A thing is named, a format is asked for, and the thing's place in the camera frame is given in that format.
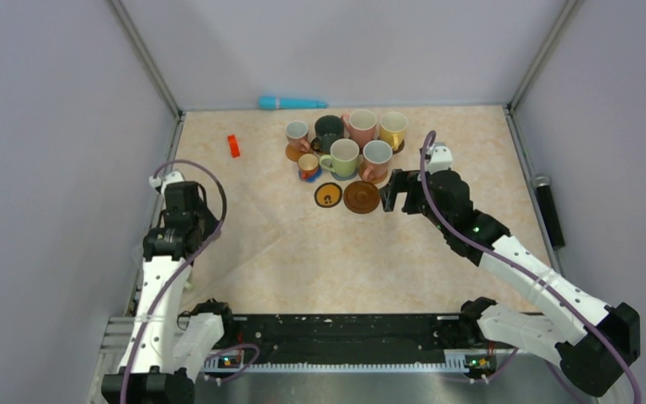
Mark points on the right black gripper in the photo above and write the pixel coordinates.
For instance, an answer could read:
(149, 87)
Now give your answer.
(401, 182)

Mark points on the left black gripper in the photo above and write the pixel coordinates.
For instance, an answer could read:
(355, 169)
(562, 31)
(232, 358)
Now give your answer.
(212, 218)

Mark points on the light wooden coaster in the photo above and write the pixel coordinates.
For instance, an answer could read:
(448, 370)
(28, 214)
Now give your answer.
(292, 153)
(375, 180)

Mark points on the dark wooden coaster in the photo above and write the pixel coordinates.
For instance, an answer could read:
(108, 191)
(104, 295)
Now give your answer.
(399, 148)

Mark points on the brown grooved coaster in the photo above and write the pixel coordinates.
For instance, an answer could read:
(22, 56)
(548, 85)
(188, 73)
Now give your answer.
(361, 197)

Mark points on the yellow mug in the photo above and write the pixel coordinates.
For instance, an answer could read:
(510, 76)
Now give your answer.
(393, 128)

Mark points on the light green mug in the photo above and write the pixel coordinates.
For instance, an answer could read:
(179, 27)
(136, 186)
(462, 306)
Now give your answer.
(342, 159)

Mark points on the plain pink mug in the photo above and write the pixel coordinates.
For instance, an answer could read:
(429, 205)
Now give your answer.
(361, 126)

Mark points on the brown paw print coaster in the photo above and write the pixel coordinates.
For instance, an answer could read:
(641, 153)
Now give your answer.
(328, 195)

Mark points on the dark green mug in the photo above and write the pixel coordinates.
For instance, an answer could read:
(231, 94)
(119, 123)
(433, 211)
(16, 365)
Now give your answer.
(328, 129)

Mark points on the small orange cup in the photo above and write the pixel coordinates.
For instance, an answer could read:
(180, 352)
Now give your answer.
(308, 165)

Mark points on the pink printed mug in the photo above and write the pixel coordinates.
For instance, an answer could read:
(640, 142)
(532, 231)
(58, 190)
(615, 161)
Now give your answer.
(297, 133)

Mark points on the black microphone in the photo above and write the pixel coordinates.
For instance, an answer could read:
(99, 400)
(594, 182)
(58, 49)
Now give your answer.
(542, 187)

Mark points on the grey silicone coaster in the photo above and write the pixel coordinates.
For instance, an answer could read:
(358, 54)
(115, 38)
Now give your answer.
(341, 178)

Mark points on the blue flower coaster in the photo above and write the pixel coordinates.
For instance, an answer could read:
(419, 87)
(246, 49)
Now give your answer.
(312, 178)

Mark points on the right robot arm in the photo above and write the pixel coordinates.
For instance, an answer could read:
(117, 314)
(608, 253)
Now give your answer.
(593, 343)

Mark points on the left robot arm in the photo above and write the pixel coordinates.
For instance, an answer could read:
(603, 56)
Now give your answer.
(156, 366)

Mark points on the red block near cups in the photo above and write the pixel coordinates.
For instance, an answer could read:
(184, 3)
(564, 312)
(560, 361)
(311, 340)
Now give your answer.
(234, 146)

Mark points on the turquoise microphone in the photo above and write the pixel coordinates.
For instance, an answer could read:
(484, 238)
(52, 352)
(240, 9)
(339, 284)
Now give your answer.
(276, 103)

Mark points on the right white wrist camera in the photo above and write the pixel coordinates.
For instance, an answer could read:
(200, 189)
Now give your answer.
(437, 158)

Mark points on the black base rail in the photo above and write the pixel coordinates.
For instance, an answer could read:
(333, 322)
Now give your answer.
(350, 344)

